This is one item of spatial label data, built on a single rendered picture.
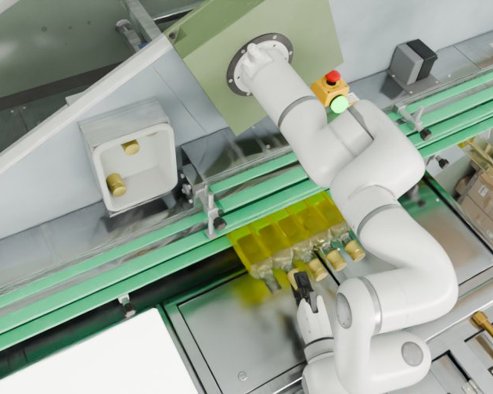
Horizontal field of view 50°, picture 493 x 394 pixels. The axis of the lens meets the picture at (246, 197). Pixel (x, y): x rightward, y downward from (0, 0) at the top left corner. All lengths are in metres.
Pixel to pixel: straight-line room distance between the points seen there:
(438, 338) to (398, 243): 0.72
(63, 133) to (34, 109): 0.76
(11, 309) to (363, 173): 0.81
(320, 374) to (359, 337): 0.26
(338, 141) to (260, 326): 0.60
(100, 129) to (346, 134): 0.49
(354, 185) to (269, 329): 0.61
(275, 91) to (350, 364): 0.51
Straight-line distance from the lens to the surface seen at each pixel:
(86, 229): 1.30
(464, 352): 1.49
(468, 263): 1.64
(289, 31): 1.11
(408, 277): 0.79
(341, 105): 1.37
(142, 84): 1.13
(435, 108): 1.55
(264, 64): 1.06
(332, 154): 0.92
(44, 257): 1.28
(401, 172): 0.85
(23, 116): 1.89
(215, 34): 1.01
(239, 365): 1.32
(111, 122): 1.12
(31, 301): 1.26
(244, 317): 1.36
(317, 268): 1.29
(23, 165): 1.18
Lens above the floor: 1.56
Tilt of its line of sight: 30 degrees down
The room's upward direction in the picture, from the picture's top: 146 degrees clockwise
